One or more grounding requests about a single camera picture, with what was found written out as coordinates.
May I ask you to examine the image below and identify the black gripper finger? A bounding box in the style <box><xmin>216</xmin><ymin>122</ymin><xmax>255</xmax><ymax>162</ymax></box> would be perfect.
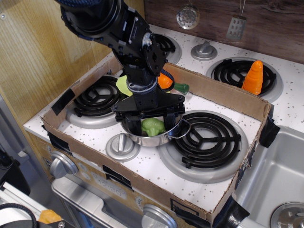
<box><xmin>123</xmin><ymin>116</ymin><xmax>142</xmax><ymax>136</ymax></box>
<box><xmin>163</xmin><ymin>114</ymin><xmax>176</xmax><ymax>136</ymax></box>

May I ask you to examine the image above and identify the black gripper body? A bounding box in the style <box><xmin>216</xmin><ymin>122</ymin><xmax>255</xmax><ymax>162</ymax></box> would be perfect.
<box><xmin>111</xmin><ymin>88</ymin><xmax>185</xmax><ymax>121</ymax></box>

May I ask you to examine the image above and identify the green toy broccoli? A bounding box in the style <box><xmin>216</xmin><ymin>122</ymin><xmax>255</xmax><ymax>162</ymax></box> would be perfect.
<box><xmin>141</xmin><ymin>118</ymin><xmax>166</xmax><ymax>137</ymax></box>

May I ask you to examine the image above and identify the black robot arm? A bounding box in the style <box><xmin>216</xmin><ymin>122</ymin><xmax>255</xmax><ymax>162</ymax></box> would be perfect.
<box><xmin>59</xmin><ymin>0</ymin><xmax>185</xmax><ymax>134</ymax></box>

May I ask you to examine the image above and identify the small steel pan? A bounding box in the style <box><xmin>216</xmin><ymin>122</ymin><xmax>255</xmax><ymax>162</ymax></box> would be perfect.
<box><xmin>121</xmin><ymin>114</ymin><xmax>191</xmax><ymax>147</ymax></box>

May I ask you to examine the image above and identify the orange toy carrot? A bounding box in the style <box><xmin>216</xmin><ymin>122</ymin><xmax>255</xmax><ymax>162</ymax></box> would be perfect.
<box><xmin>158</xmin><ymin>73</ymin><xmax>190</xmax><ymax>95</ymax></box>

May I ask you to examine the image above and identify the silver stovetop knob front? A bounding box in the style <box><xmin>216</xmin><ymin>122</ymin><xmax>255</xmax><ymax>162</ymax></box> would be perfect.
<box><xmin>105</xmin><ymin>133</ymin><xmax>140</xmax><ymax>162</ymax></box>

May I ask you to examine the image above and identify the silver stovetop knob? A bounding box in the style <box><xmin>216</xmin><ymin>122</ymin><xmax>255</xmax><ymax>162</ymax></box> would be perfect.
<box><xmin>190</xmin><ymin>41</ymin><xmax>218</xmax><ymax>61</ymax></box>
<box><xmin>105</xmin><ymin>133</ymin><xmax>140</xmax><ymax>162</ymax></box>

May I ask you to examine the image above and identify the front left black burner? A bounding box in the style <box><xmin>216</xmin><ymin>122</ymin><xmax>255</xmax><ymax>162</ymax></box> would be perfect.
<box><xmin>66</xmin><ymin>75</ymin><xmax>127</xmax><ymax>129</ymax></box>

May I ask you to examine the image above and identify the brown cardboard fence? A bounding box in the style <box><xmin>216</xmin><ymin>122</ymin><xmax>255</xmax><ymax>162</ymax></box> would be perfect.
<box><xmin>42</xmin><ymin>54</ymin><xmax>273</xmax><ymax>222</ymax></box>

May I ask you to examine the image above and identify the front right black burner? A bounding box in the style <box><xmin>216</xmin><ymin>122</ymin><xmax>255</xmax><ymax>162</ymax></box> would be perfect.
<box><xmin>158</xmin><ymin>111</ymin><xmax>248</xmax><ymax>184</ymax></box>

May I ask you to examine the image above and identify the rear left black burner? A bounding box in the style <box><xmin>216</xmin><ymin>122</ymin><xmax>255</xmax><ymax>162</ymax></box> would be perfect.
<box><xmin>154</xmin><ymin>34</ymin><xmax>182</xmax><ymax>65</ymax></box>

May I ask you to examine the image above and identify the silver stovetop knob rear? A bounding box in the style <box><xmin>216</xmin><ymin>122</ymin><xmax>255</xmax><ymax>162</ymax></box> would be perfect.
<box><xmin>190</xmin><ymin>41</ymin><xmax>218</xmax><ymax>61</ymax></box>

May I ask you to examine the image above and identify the silver oven knob left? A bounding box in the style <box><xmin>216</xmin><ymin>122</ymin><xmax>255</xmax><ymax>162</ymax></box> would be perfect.
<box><xmin>50</xmin><ymin>151</ymin><xmax>78</xmax><ymax>179</ymax></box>

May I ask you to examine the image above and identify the silver oven knob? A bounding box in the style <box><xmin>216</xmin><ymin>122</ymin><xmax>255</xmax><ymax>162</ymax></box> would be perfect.
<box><xmin>50</xmin><ymin>151</ymin><xmax>78</xmax><ymax>179</ymax></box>
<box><xmin>141</xmin><ymin>204</ymin><xmax>178</xmax><ymax>228</ymax></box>

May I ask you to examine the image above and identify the orange swirl cone toy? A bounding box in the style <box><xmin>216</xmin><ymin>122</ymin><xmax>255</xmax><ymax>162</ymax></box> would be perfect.
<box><xmin>241</xmin><ymin>60</ymin><xmax>263</xmax><ymax>95</ymax></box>

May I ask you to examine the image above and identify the hanging round metal strainer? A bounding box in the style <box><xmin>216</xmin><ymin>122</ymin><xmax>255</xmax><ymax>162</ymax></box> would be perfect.
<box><xmin>176</xmin><ymin>0</ymin><xmax>200</xmax><ymax>30</ymax></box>

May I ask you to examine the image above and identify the silver oven knob right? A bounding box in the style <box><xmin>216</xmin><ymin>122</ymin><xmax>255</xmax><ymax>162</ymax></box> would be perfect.
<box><xmin>141</xmin><ymin>204</ymin><xmax>178</xmax><ymax>228</ymax></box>

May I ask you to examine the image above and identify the hanging metal spatula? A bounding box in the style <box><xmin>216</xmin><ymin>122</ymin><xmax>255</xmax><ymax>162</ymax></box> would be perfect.
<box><xmin>226</xmin><ymin>0</ymin><xmax>247</xmax><ymax>40</ymax></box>

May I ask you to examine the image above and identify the steel sink basin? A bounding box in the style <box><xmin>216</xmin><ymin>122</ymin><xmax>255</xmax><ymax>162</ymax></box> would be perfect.
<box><xmin>236</xmin><ymin>126</ymin><xmax>304</xmax><ymax>228</ymax></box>

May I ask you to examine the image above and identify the orange object lower left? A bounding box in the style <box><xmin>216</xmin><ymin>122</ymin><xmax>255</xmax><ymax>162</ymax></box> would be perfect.
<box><xmin>38</xmin><ymin>209</ymin><xmax>62</xmax><ymax>224</ymax></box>

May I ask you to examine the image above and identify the silver sink drain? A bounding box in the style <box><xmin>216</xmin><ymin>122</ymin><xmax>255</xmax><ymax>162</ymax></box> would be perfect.
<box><xmin>269</xmin><ymin>202</ymin><xmax>304</xmax><ymax>228</ymax></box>

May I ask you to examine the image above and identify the silver oven door handle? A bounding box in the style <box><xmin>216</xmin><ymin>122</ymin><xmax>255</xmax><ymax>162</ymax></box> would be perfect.
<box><xmin>52</xmin><ymin>177</ymin><xmax>125</xmax><ymax>228</ymax></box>

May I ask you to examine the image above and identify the black cable loop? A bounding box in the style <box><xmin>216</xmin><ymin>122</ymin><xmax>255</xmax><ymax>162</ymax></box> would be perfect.
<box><xmin>0</xmin><ymin>203</ymin><xmax>38</xmax><ymax>228</ymax></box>

